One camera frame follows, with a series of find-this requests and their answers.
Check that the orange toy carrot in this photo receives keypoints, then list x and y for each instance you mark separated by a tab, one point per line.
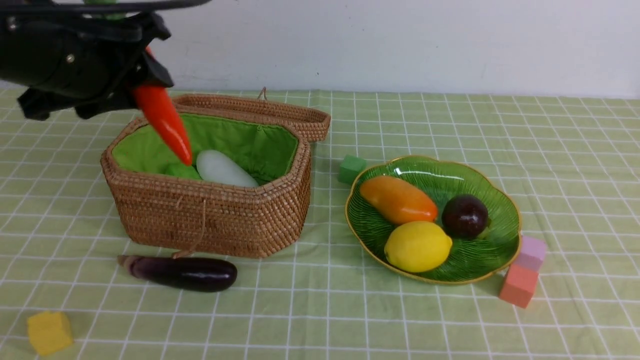
165	120

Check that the salmon foam cube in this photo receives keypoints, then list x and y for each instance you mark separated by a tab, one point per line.
519	286

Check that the dark purple passion fruit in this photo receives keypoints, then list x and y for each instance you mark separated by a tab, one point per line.
465	217

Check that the woven wicker basket lid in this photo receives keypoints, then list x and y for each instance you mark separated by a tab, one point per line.
310	124

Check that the green checkered tablecloth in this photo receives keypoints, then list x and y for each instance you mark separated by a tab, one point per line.
570	164

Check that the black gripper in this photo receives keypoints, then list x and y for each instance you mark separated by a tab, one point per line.
91	65

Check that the woven wicker basket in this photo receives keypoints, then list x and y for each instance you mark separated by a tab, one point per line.
189	214

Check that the white toy radish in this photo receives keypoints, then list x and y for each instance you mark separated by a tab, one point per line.
214	166

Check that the purple toy eggplant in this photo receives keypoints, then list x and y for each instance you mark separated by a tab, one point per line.
198	274

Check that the yellow foam cube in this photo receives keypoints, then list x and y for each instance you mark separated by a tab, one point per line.
49	332

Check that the green toy cucumber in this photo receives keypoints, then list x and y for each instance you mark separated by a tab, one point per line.
180	170

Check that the pink foam cube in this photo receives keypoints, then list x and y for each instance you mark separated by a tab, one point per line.
532	253

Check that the green glass leaf plate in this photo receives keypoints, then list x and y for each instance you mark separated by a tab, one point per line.
469	261

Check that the orange toy mango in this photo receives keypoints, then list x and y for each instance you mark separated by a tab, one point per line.
397	200

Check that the green foam cube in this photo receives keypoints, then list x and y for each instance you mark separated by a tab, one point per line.
349	169

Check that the yellow toy lemon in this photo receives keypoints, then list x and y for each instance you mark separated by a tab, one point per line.
417	246

